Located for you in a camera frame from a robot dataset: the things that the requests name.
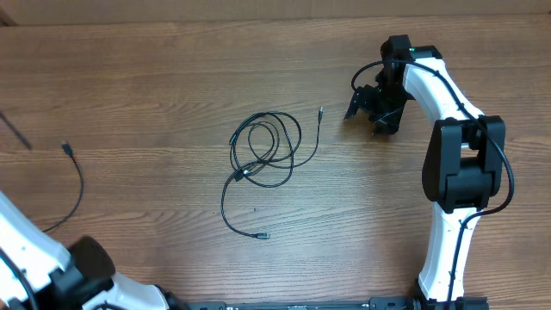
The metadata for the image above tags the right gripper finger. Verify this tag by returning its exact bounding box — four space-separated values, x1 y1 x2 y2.
344 85 375 121
369 109 400 136

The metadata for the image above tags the black USB cable one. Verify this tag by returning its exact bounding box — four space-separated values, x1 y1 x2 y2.
41 139 85 234

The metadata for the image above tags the black USB cable three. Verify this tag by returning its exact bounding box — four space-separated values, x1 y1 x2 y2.
247 106 325 189

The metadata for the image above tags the black USB cable two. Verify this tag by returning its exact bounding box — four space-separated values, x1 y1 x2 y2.
220 110 302 240

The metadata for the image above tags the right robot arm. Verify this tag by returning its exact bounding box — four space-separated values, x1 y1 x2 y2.
345 34 514 309

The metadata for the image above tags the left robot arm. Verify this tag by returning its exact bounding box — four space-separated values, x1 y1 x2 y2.
1 142 183 310

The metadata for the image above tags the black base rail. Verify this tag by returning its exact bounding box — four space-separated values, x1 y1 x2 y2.
165 293 490 310

